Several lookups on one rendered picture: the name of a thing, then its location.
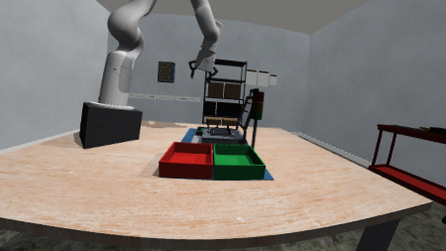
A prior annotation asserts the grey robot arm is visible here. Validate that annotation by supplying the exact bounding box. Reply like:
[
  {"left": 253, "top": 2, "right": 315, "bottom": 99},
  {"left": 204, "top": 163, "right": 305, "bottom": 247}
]
[{"left": 88, "top": 0, "right": 223, "bottom": 110}]

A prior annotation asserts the red bin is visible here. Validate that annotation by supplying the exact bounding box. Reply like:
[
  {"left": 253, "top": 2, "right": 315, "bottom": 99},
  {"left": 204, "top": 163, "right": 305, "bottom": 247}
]
[{"left": 159, "top": 142, "right": 213, "bottom": 180}]

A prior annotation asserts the green bin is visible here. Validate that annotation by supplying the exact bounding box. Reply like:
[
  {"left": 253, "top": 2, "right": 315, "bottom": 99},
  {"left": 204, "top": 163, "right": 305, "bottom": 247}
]
[{"left": 213, "top": 144, "right": 266, "bottom": 180}]

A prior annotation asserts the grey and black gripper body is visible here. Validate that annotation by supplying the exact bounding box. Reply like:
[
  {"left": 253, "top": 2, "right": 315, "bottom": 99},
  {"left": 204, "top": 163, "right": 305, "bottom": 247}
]
[{"left": 194, "top": 50, "right": 216, "bottom": 72}]

